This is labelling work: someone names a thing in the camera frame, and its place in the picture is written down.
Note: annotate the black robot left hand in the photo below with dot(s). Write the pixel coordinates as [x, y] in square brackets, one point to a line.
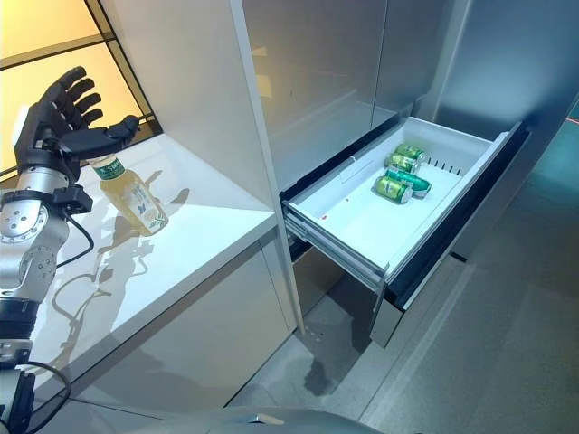
[50, 122]

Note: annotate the clear tea bottle white cap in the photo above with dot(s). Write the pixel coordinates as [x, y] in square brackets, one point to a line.
[135, 199]

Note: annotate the white fridge drawer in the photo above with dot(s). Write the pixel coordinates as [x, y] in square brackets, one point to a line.
[362, 199]

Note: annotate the stainless steel fridge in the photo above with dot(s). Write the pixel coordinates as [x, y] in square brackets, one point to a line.
[488, 68]

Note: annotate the dark green drink can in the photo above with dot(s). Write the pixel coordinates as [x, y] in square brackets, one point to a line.
[411, 181]

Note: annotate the grey robot torso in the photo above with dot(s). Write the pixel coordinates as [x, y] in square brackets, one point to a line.
[294, 422]

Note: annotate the yellow window with dark frame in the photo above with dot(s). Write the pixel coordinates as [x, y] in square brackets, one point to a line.
[50, 50]

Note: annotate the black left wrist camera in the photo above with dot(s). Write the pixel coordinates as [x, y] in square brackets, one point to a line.
[72, 198]

